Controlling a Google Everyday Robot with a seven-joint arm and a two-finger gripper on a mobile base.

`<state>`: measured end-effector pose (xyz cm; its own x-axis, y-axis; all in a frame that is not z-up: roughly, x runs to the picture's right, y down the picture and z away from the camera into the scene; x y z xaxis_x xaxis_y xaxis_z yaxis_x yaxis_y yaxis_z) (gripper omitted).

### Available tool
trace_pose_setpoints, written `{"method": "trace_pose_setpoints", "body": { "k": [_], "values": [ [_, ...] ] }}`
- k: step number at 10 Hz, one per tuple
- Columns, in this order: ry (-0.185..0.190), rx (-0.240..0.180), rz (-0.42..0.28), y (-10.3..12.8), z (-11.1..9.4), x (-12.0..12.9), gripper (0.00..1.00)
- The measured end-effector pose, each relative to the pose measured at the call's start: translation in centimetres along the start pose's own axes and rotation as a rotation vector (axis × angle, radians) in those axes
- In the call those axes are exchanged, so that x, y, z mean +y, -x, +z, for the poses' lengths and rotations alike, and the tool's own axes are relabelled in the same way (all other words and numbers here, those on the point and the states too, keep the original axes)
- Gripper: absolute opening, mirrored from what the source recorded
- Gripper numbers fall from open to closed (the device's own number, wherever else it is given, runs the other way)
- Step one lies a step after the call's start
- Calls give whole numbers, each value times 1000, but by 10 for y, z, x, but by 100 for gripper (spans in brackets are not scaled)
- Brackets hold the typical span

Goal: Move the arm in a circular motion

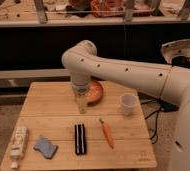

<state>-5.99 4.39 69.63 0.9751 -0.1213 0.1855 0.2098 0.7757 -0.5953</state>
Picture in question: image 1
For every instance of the orange toy carrot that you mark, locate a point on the orange toy carrot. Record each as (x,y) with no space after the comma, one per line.
(107,133)

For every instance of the black power adapter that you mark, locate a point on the black power adapter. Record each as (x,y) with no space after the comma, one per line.
(167,107)

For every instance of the black rectangular brush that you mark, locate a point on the black rectangular brush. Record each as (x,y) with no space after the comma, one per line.
(80,139)

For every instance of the white plastic bottle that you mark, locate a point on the white plastic bottle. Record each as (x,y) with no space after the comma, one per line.
(18,146)

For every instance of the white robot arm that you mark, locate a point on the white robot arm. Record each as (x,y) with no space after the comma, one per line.
(167,82)

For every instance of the blue sponge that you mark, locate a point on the blue sponge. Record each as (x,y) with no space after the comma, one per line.
(45,147)

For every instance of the wooden folding table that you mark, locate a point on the wooden folding table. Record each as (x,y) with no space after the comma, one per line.
(50,111)

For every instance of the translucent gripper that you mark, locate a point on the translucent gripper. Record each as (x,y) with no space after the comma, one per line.
(82,98)

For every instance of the clear plastic cup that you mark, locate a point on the clear plastic cup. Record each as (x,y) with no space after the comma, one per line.
(128,103)

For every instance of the orange wooden bowl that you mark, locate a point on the orange wooden bowl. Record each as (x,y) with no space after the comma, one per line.
(95,92)

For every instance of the silver robot base dome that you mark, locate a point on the silver robot base dome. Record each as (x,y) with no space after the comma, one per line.
(175,48)

